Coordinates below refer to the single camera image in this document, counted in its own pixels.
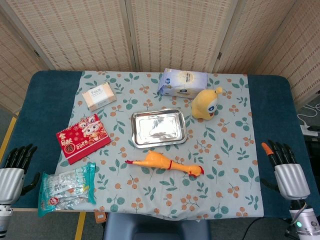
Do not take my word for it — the blue table mat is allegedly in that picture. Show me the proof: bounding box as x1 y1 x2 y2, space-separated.
0 69 320 221

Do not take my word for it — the orange tag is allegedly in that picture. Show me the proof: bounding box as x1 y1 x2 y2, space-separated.
94 211 107 223

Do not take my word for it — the white power strip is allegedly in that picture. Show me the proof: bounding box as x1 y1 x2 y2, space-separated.
299 124 320 137

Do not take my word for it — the blue chair seat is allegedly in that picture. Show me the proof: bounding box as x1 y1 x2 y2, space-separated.
102 212 211 240

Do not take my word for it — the teal snack bag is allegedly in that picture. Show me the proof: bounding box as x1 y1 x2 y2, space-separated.
37 162 97 218

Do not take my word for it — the white cable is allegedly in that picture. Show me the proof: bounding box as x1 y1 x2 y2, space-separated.
296 102 320 131

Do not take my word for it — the red 2026 desk calendar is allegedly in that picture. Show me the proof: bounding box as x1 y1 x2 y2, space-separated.
55 113 112 166

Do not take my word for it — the floral tablecloth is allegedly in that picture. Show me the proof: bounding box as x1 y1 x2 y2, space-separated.
53 70 265 221

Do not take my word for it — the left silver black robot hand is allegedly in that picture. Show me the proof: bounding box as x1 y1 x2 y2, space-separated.
0 143 41 204

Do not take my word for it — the beige Face tissue box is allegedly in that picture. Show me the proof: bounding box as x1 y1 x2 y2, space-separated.
81 81 118 112

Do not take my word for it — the woven folding screen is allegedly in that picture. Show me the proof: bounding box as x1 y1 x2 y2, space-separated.
0 0 320 115

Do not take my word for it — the yellow plush toy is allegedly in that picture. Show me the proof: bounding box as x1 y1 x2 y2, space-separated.
191 86 224 122

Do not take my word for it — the orange rubber toy chicken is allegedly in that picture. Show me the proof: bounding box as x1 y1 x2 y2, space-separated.
124 149 205 178

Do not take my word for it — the silver metal tray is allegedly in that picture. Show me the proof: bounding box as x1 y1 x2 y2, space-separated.
130 107 189 149

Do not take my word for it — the blue wet wipes pack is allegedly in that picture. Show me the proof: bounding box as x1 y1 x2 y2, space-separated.
156 67 209 100

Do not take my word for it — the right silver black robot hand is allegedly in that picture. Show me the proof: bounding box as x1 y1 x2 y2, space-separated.
260 139 311 201

